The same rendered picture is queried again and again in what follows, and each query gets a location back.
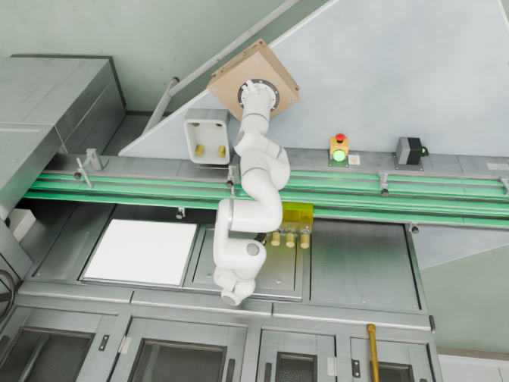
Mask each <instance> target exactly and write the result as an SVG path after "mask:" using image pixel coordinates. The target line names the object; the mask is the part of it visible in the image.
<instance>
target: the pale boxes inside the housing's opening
mask: <svg viewBox="0 0 509 382"><path fill-rule="evenodd" d="M8 218H9V219H10V221H11V223H10V226H9V228H8V229H9V230H10V231H11V232H12V234H13V235H14V237H15V238H16V240H17V241H18V242H19V243H20V242H21V240H22V239H23V238H24V237H25V235H26V234H27V232H28V230H29V229H30V228H31V226H32V225H33V223H34V222H35V220H36V218H35V217H34V215H33V213H32V212H31V210H29V209H18V208H14V209H13V210H12V212H11V213H10V214H9V216H8Z"/></svg>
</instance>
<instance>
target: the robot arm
mask: <svg viewBox="0 0 509 382"><path fill-rule="evenodd" d="M246 83H247V84H248V86H247V87H246V86H245V85H244V86H243V87H242V88H243V89H244V90H243V92H242V103H243V105H244V109H243V114H242V122H241V127H240V131H239V134H238V136H237V138H236V141H235V145H234V149H235V151H236V153H237V154H238V155H240V156H241V157H242V158H241V176H242V188H243V189H244V191H246V192H247V194H249V195H250V197H252V198H253V199H254V200H255V201H250V200H239V199H223V200H221V201H220V203H219V204H218V206H217V216H216V225H215V233H214V262H215V264H216V269H215V272H214V282H215V283H216V284H217V285H219V286H220V287H223V291H222V293H221V297H222V299H223V300H224V301H225V302H226V303H228V304H230V305H238V304H239V303H240V302H241V301H242V300H243V299H244V298H246V297H248V296H250V295H251V294H252V293H253V291H254V289H255V280H254V278H255V277H256V276H257V274H258V272H259V270H260V269H261V266H262V265H263V263H264V261H265V258H266V249H265V248H264V246H265V244H266V242H267V241H266V240H265V243H264V244H263V245H262V244H261V243H262V242H263V241H264V239H265V237H266V234H265V232H270V231H274V230H276V229H277V228H278V227H279V226H280V225H281V222H282V219H283V207H282V203H281V198H280V196H279V193H278V190H280V189H282V188H283V187H284V186H285V185H286V184H287V182H288V180H289V176H290V166H289V160H288V157H287V154H286V151H285V149H284V148H283V147H282V146H280V145H278V144H276V143H275V142H273V141H272V140H270V139H268V138H267V137H265V135H266V134H267V131H268V129H269V120H270V109H271V108H272V107H273V106H274V104H275V101H276V96H275V93H274V91H273V90H272V89H271V88H270V87H269V86H267V85H265V84H262V83H253V82H251V80H247V81H246ZM229 230H237V231H245V232H257V233H258V235H257V236H256V238H254V240H247V239H236V238H229V237H228V233H229Z"/></svg>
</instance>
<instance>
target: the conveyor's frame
mask: <svg viewBox="0 0 509 382"><path fill-rule="evenodd" d="M284 149H285V151H286V154H287V157H288V160H289V166H290V170H294V171H295V170H302V171H331V173H332V172H348V173H363V174H369V175H370V174H378V172H376V171H378V170H386V172H387V173H388V174H394V175H409V176H425V177H455V178H470V179H487V180H498V179H499V178H497V176H508V178H509V158H507V157H489V156H472V155H437V154H429V155H428V156H426V155H425V156H424V157H421V158H420V159H421V161H422V165H423V169H424V171H396V170H395V166H394V161H393V158H392V153H391V152H367V151H349V150H348V164H349V168H331V167H328V149H297V148H284ZM77 157H79V158H80V161H81V163H82V164H83V163H84V162H85V160H86V159H87V156H86V155H72V154H56V153H55V155H54V156H53V158H52V159H51V161H50V162H49V163H48V164H47V165H46V166H45V168H44V169H43V171H42V172H41V173H47V174H75V173H77V172H78V167H79V164H78V162H77ZM99 158H100V159H109V161H108V163H107V164H106V166H105V167H104V168H103V169H102V170H94V168H93V166H92V163H91V162H89V163H88V164H87V166H86V168H87V171H86V175H89V176H104V177H132V178H145V179H160V180H173V181H175V180H188V181H198V182H199V181H202V182H215V183H226V182H227V181H228V173H229V172H230V170H229V169H220V168H196V167H195V166H196V164H197V163H195V162H193V161H192V160H183V159H167V158H136V157H120V156H103V155H100V156H99Z"/></svg>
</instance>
